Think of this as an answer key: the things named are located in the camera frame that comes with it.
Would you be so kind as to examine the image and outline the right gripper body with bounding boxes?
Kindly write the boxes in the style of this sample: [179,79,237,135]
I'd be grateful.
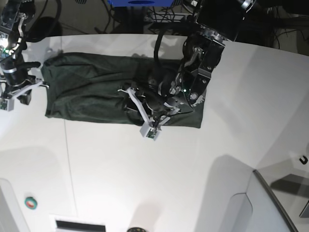
[0,61,50,98]

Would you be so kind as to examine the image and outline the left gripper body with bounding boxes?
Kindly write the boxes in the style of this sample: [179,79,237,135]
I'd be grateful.
[117,84,181,126]

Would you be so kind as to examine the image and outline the dark green t-shirt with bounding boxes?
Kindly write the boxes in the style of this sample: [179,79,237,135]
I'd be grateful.
[40,52,205,129]

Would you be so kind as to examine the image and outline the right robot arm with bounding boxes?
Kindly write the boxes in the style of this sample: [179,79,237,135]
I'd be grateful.
[0,0,62,111]

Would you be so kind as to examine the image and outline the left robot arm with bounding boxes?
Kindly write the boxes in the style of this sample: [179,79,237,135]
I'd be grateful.
[123,0,254,129]

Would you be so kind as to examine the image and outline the grey power strip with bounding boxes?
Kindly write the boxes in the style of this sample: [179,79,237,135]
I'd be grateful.
[144,12,190,23]

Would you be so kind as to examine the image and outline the green red tape roll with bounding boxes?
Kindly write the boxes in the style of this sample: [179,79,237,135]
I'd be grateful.
[24,197,38,210]

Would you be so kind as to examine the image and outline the blue plastic bin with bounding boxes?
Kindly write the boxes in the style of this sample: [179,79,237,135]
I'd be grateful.
[108,0,173,7]

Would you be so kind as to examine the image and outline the small black round object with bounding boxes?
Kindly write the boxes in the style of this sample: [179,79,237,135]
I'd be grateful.
[127,227,147,232]

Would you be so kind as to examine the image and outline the black U-shaped hook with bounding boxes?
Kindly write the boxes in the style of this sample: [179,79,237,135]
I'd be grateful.
[299,156,309,165]

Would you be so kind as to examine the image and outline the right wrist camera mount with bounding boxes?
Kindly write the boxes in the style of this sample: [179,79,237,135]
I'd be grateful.
[0,98,14,112]

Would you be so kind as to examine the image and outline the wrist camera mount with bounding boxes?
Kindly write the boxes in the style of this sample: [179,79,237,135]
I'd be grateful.
[140,122,161,141]
[0,98,14,112]

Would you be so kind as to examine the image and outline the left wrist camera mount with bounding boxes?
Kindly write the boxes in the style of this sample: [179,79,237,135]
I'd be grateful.
[140,122,161,141]

